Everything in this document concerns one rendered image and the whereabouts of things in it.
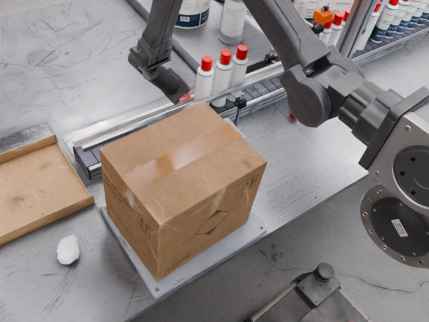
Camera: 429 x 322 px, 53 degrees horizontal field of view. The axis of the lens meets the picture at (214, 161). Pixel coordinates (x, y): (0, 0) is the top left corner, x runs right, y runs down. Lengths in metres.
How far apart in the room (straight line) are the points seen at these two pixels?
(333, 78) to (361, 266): 1.69
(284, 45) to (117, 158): 0.45
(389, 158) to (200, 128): 0.52
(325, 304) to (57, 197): 1.13
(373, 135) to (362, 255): 1.73
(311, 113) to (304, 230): 1.64
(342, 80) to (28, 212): 0.90
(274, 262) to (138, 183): 1.33
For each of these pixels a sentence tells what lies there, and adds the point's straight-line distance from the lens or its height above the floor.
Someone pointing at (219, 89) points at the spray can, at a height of 0.96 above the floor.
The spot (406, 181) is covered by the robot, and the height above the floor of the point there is 1.43.
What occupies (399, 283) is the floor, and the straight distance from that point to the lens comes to 2.35.
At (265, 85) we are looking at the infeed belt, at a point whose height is 0.88.
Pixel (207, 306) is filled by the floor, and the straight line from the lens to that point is 2.00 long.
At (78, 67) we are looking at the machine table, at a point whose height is 0.83.
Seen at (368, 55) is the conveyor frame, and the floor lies 0.87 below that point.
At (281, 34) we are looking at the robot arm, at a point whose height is 1.49.
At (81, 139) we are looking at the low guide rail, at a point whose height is 0.91.
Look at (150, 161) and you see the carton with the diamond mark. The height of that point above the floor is 1.12.
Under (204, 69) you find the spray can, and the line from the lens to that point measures 1.30.
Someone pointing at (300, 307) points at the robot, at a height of 0.24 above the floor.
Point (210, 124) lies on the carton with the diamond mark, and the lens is 1.04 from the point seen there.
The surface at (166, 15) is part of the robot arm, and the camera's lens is 0.99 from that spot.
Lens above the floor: 1.86
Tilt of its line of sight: 50 degrees down
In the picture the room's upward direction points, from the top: 11 degrees clockwise
